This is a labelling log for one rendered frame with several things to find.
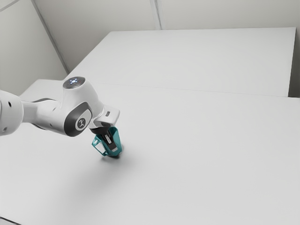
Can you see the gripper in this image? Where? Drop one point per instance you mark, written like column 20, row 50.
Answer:
column 101, row 130

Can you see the teal faceted mug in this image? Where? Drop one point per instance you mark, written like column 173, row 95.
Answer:
column 116, row 143

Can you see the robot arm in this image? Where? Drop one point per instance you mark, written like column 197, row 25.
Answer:
column 77, row 98

